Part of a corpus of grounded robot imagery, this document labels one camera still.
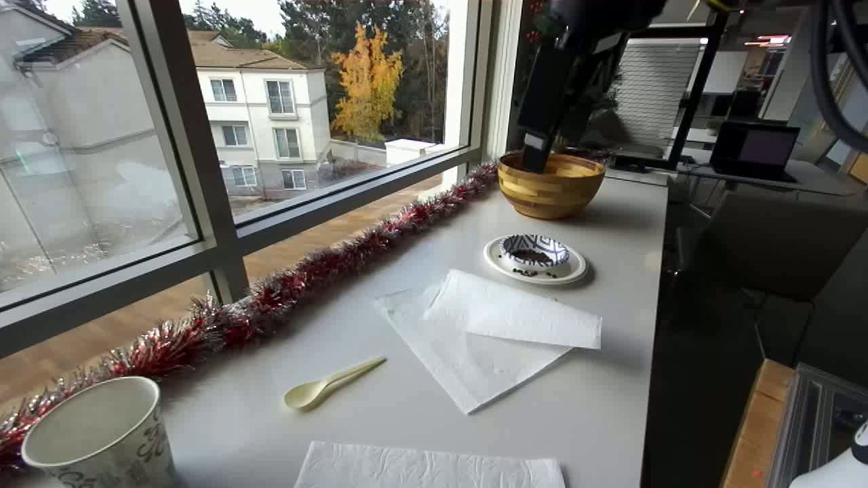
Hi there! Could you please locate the cream plastic spoon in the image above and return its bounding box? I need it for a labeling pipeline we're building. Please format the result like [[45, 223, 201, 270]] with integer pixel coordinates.
[[281, 357, 381, 411]]

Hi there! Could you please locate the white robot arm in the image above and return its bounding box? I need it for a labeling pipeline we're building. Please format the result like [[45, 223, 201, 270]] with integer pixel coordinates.
[[518, 0, 868, 174]]

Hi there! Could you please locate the blue patterned bowl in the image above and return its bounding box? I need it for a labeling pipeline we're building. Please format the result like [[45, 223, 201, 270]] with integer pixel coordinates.
[[499, 234, 567, 270]]

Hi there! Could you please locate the patterned paper cup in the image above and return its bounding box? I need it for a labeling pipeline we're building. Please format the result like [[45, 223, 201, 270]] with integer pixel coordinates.
[[21, 376, 176, 488]]

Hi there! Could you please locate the white paper plate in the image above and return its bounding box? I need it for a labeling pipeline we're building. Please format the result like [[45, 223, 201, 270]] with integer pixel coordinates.
[[482, 234, 589, 287]]

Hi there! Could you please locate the folded white paper napkin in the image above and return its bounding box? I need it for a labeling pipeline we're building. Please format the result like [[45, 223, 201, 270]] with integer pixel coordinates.
[[377, 270, 602, 414]]

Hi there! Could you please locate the red silver tinsel garland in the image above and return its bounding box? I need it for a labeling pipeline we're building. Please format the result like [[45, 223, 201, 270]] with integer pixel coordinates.
[[0, 163, 499, 472]]

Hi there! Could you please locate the flat white paper napkin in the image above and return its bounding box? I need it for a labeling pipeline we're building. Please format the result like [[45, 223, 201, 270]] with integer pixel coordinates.
[[293, 442, 567, 488]]

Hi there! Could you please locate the dark laptop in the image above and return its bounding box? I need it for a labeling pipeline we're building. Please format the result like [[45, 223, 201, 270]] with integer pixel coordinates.
[[711, 121, 796, 181]]

